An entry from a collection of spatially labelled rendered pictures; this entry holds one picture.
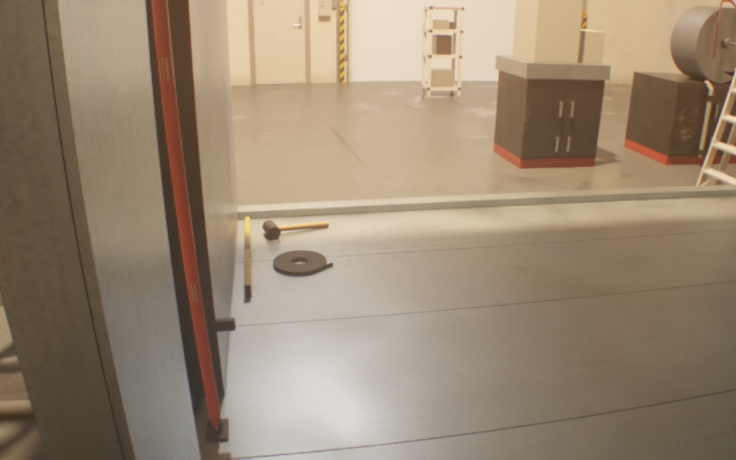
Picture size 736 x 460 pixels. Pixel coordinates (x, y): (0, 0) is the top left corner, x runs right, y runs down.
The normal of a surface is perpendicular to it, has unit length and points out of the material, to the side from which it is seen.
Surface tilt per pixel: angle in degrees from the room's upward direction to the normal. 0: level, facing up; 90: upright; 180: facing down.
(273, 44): 90
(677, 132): 90
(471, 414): 0
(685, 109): 90
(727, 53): 90
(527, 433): 0
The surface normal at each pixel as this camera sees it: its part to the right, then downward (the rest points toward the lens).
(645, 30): 0.17, 0.37
